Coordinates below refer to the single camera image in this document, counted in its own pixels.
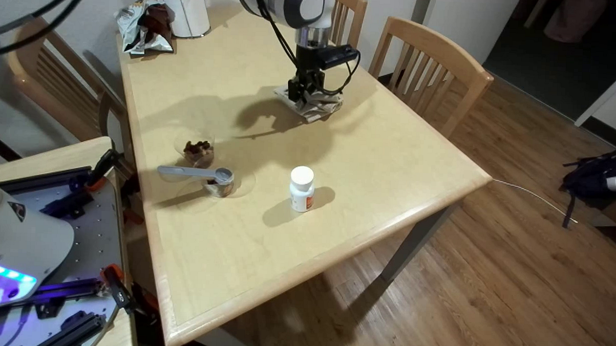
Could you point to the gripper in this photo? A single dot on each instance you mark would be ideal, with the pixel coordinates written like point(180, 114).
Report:
point(308, 60)

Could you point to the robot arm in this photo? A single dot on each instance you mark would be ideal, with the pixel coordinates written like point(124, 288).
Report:
point(303, 6)

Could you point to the white bottle lid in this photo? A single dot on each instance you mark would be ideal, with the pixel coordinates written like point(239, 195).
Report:
point(302, 177)

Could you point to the clear cup with snacks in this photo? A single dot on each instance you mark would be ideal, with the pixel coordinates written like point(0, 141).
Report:
point(198, 149)

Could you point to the white paper towel roll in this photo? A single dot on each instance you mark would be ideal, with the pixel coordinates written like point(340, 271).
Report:
point(188, 10)

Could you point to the wooden chair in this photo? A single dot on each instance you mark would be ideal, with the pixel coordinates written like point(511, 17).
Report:
point(60, 82)
point(350, 15)
point(445, 70)

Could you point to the white pill bottle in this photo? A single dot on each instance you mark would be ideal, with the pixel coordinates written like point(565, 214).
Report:
point(301, 199)

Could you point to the clear plastic container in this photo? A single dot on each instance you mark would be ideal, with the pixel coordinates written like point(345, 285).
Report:
point(241, 183)

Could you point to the grey measuring scoop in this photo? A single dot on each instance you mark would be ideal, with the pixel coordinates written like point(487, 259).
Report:
point(185, 171)

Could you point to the snack bag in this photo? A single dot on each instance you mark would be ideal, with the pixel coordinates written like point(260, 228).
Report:
point(144, 26)

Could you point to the black and orange clamp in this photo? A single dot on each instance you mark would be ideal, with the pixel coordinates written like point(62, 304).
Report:
point(102, 167)
point(119, 287)

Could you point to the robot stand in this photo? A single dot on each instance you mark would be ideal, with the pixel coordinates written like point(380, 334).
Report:
point(93, 222)

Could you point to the dark blue backpack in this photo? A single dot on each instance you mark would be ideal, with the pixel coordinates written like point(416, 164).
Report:
point(592, 172)

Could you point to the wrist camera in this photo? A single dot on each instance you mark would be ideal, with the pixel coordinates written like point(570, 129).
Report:
point(339, 55)

